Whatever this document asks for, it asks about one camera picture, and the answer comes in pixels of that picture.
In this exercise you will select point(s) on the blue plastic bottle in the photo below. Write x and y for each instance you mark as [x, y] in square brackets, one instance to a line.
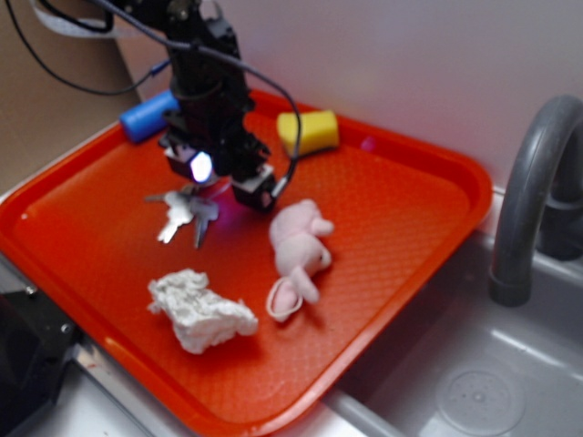
[148, 118]

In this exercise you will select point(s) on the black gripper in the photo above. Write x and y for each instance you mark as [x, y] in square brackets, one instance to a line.
[207, 132]

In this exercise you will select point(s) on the pink plush mouse toy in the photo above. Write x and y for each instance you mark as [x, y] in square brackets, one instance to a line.
[295, 235]

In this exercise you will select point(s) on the black mount base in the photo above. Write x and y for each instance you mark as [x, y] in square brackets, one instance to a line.
[36, 340]

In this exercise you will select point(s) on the grey toy faucet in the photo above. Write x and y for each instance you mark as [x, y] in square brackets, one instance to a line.
[542, 207]

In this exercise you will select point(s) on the red plastic tray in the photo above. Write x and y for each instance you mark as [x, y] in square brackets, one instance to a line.
[84, 232]

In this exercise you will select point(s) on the crumpled white paper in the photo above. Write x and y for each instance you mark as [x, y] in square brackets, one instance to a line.
[200, 317]

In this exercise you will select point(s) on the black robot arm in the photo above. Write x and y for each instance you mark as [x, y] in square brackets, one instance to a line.
[188, 32]

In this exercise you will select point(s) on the grey toy sink basin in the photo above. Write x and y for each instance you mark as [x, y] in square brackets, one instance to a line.
[454, 363]

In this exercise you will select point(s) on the silver key bunch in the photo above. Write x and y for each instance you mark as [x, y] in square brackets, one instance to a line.
[184, 208]

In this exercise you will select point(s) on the yellow sponge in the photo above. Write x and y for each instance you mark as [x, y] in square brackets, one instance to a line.
[313, 132]

